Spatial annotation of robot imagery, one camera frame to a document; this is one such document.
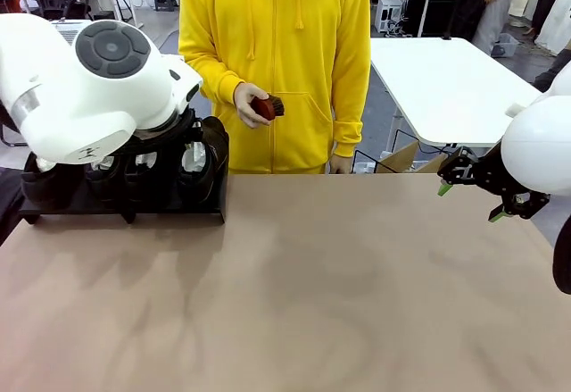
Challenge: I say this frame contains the grey plastic bin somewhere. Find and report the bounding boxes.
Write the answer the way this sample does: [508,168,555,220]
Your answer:
[492,32,522,58]

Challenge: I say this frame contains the red wooden shoe brush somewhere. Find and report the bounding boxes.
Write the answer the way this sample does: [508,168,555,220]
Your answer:
[249,92,286,124]

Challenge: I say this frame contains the person's right forearm yellow sleeve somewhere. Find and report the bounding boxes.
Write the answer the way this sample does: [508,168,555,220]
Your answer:
[178,47,245,112]

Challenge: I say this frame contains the person's left forearm yellow sleeve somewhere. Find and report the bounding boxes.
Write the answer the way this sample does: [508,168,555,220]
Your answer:
[332,74,372,159]

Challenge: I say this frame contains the person in yellow hoodie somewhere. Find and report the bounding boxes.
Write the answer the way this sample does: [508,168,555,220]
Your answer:
[178,0,372,175]

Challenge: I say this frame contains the background person in dark clothes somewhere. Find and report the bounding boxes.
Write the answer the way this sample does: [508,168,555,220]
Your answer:
[533,47,571,94]

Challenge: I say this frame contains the white computer case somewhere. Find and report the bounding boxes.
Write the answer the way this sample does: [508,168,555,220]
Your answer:
[374,0,404,35]

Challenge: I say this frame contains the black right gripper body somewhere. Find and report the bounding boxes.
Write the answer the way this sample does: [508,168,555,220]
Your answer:
[472,141,518,196]

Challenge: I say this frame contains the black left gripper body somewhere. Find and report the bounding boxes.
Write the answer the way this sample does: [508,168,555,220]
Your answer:
[128,108,204,141]

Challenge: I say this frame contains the white air purifier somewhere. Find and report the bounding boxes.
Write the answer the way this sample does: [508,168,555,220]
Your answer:
[48,19,93,45]

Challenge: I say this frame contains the person's right hand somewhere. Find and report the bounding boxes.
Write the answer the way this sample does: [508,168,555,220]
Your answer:
[234,81,271,129]

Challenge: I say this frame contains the background person in red shirt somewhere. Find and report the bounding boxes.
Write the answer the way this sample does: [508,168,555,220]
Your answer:
[472,0,523,54]

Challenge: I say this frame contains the person's left hand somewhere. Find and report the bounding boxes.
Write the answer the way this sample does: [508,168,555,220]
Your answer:
[329,154,353,175]

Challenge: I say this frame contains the black strapped textured shoe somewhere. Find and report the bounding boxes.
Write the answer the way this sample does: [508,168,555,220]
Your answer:
[21,153,87,211]

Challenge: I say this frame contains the brown cardboard box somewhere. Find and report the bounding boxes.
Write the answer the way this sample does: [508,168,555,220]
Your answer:
[378,141,450,174]

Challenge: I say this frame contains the white table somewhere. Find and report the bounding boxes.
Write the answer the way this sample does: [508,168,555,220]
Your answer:
[369,37,543,147]

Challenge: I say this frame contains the black right arm cable sleeve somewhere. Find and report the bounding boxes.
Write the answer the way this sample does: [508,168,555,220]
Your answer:
[551,215,571,296]

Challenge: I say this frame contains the black shoe stand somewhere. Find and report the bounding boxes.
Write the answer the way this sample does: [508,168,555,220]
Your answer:
[18,168,230,226]

